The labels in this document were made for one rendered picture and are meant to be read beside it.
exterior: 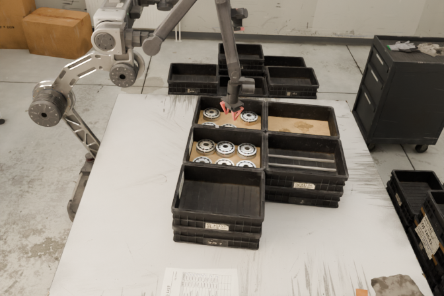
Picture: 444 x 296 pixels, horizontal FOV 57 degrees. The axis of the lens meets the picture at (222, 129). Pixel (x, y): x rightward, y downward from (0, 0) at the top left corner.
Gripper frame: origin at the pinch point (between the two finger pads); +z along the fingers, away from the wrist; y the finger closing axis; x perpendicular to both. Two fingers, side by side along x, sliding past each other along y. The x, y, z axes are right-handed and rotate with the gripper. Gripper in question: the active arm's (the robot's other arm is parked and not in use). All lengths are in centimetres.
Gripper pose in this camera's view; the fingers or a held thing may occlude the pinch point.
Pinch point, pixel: (230, 115)
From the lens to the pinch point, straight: 204.7
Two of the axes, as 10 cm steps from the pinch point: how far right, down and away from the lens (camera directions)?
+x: -7.6, 3.6, -5.4
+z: -0.6, 7.9, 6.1
